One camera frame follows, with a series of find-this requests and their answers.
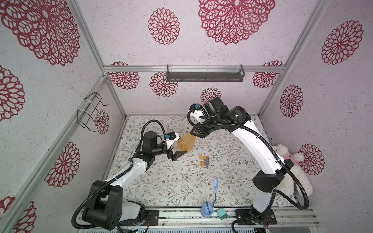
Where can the amber plastic spray bottle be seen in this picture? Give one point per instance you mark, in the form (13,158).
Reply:
(186,142)

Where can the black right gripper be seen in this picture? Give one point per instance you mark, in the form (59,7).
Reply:
(199,128)

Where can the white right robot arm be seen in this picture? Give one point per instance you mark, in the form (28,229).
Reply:
(215,115)

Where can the black wall shelf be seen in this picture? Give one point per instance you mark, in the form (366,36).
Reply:
(237,74)

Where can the teal power adapter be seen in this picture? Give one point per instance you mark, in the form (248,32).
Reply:
(221,213)

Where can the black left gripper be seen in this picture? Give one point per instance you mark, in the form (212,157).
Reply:
(177,155)

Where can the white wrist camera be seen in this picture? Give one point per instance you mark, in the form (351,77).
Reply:
(171,137)
(198,113)

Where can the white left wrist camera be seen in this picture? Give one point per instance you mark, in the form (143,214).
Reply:
(171,137)

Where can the white round clock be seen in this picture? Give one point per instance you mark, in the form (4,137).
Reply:
(122,157)

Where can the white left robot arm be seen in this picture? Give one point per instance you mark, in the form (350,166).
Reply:
(104,206)

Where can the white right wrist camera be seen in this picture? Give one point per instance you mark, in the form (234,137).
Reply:
(198,113)

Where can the black wire wall rack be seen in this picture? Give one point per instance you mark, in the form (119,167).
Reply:
(94,117)

